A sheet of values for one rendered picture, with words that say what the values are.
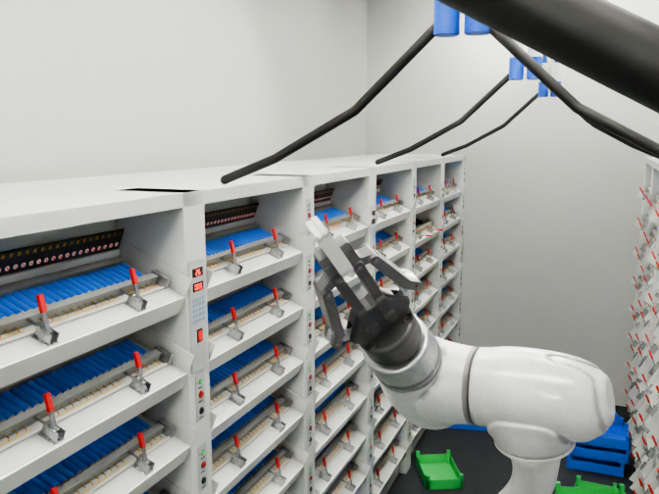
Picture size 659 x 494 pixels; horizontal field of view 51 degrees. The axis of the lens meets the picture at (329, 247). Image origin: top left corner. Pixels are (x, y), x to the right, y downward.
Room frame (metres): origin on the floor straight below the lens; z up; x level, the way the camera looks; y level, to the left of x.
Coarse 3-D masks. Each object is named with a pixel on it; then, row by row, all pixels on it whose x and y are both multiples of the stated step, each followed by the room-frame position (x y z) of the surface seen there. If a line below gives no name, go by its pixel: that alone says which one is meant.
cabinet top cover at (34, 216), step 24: (96, 192) 1.62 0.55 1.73; (120, 192) 1.62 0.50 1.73; (144, 192) 1.62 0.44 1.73; (168, 192) 1.62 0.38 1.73; (216, 192) 1.75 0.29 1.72; (240, 192) 1.87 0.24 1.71; (264, 192) 2.00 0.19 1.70; (0, 216) 1.14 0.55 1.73; (24, 216) 1.16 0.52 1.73; (48, 216) 1.21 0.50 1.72; (72, 216) 1.27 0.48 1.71; (96, 216) 1.33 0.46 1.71; (120, 216) 1.39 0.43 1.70
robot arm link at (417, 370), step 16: (432, 336) 0.83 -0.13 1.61; (416, 352) 0.80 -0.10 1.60; (432, 352) 0.81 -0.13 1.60; (384, 368) 0.80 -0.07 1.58; (400, 368) 0.79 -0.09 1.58; (416, 368) 0.79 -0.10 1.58; (432, 368) 0.81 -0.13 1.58; (384, 384) 0.83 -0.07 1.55; (400, 384) 0.81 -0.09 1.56; (416, 384) 0.81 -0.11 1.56
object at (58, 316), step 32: (0, 256) 1.29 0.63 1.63; (32, 256) 1.37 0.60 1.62; (64, 256) 1.46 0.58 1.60; (96, 256) 1.56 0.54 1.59; (128, 256) 1.66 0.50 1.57; (0, 288) 1.29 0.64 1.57; (32, 288) 1.35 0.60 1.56; (64, 288) 1.39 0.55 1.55; (96, 288) 1.44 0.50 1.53; (128, 288) 1.51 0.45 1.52; (160, 288) 1.59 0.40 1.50; (0, 320) 1.19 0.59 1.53; (32, 320) 1.25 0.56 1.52; (64, 320) 1.30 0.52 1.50; (96, 320) 1.35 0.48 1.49; (128, 320) 1.41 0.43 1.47; (160, 320) 1.53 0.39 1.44; (0, 352) 1.14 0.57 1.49; (32, 352) 1.17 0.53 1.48; (64, 352) 1.24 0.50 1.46; (0, 384) 1.11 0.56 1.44
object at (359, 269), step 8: (360, 264) 0.70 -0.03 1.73; (360, 272) 0.71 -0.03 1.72; (368, 272) 0.72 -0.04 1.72; (360, 280) 0.74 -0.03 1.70; (368, 280) 0.72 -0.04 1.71; (368, 288) 0.73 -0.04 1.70; (376, 288) 0.73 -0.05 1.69; (376, 296) 0.74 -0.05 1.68; (384, 296) 0.74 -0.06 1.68; (384, 304) 0.75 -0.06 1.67; (384, 312) 0.75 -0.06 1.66; (392, 312) 0.76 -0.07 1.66; (392, 320) 0.76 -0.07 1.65
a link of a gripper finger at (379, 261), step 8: (360, 248) 0.73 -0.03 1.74; (376, 256) 0.71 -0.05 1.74; (376, 264) 0.72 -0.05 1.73; (384, 264) 0.72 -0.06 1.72; (392, 264) 0.75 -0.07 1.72; (384, 272) 0.73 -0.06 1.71; (392, 272) 0.73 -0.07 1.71; (400, 272) 0.74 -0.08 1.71; (400, 280) 0.75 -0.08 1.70; (408, 280) 0.75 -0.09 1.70; (416, 280) 0.76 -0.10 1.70; (408, 288) 0.76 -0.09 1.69; (416, 288) 0.77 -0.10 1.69
